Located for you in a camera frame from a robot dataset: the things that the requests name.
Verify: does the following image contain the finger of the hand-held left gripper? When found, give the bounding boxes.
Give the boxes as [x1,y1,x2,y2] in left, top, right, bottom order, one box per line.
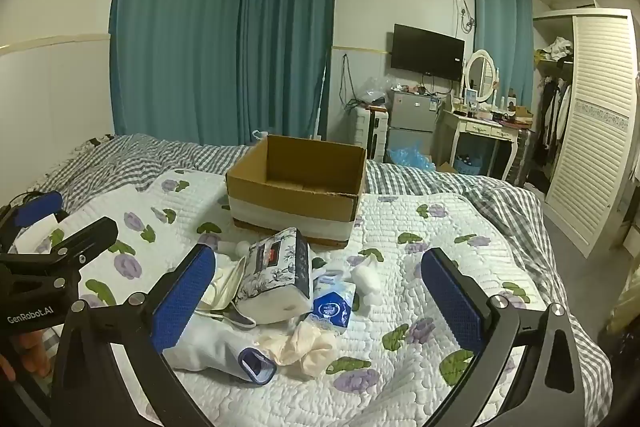
[0,216,120,295]
[0,190,64,233]

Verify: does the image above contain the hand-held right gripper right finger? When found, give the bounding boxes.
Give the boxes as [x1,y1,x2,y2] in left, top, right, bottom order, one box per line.
[420,247,588,427]

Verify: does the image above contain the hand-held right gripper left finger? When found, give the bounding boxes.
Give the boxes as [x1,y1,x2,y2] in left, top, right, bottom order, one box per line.
[50,244,218,427]

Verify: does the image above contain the white face mask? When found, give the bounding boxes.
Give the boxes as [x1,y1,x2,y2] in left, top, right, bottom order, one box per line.
[196,253,257,329]

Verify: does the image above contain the white cloth with blue cuff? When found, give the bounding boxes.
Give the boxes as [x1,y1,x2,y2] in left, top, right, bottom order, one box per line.
[161,308,279,386]

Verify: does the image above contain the white cotton pad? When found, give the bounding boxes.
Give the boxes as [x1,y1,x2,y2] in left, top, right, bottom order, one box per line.
[350,263,384,306]

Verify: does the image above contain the floral printed tissue pack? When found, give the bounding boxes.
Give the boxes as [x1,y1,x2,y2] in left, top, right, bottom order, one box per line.
[234,227,314,326]

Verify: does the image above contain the blue tissue packet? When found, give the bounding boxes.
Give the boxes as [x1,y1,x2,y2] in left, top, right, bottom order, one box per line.
[305,279,357,336]

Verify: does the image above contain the beige cloth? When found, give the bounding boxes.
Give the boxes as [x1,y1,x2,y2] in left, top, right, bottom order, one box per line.
[256,319,339,379]

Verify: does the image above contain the person's left hand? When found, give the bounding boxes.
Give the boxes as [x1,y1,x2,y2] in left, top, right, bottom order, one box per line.
[0,332,55,382]

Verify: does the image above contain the floral white quilt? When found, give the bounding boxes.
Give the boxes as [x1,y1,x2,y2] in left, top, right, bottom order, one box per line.
[10,167,615,427]

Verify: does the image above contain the blue basket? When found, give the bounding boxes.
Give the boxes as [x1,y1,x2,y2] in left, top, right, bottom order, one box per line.
[454,153,484,176]

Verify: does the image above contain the white dressing table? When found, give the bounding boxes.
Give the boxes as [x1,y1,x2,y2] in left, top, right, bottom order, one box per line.
[440,106,524,181]

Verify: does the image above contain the small grey fridge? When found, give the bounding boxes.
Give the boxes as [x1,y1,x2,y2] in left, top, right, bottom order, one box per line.
[387,91,442,164]

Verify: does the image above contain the white suitcase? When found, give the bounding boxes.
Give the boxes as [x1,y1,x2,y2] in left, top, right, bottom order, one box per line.
[355,105,390,161]

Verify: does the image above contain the hanging clothes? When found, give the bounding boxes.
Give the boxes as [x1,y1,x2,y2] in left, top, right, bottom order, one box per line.
[536,76,572,160]

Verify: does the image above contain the wide teal curtain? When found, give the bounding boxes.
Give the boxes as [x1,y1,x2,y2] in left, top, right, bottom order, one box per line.
[109,0,247,148]

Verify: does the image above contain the clear plastic bag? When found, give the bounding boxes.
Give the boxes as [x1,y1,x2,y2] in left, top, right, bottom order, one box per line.
[359,75,397,104]

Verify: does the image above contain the oval white vanity mirror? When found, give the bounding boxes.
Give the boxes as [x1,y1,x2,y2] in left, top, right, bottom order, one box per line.
[463,49,500,104]

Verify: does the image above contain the white louvered wardrobe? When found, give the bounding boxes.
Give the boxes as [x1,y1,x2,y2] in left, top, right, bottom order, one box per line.
[532,6,640,259]

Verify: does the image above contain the white mop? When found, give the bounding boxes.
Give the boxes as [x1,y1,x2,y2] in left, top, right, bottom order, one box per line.
[314,49,332,142]

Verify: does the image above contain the narrow teal curtain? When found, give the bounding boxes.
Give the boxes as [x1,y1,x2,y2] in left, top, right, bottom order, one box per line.
[472,0,536,108]

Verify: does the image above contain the teal corner curtain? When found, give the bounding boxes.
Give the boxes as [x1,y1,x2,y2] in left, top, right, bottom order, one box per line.
[237,0,338,146]

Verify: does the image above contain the black wall cable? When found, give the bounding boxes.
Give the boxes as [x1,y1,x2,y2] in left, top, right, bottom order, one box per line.
[339,53,360,109]

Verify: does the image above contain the black wall television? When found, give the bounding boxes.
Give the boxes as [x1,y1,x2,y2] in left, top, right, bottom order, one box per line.
[389,23,466,82]

